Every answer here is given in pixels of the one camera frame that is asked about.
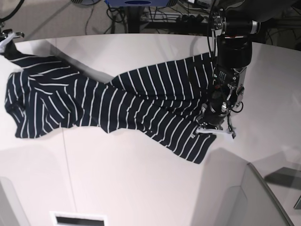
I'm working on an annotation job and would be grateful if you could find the black table leg column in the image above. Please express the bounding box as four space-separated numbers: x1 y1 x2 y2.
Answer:
125 6 143 33

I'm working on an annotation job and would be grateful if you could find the white framed table slot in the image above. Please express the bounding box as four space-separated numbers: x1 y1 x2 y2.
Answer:
49 211 109 226

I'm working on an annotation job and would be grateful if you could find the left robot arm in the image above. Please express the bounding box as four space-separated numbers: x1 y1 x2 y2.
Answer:
195 0 296 138

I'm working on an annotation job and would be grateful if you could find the navy white striped t-shirt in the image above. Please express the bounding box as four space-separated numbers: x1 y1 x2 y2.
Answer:
3 42 216 164

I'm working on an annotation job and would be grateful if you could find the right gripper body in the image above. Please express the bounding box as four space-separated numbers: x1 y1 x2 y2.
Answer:
0 29 24 56

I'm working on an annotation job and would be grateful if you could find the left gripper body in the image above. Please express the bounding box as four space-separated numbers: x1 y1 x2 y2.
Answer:
195 100 236 140

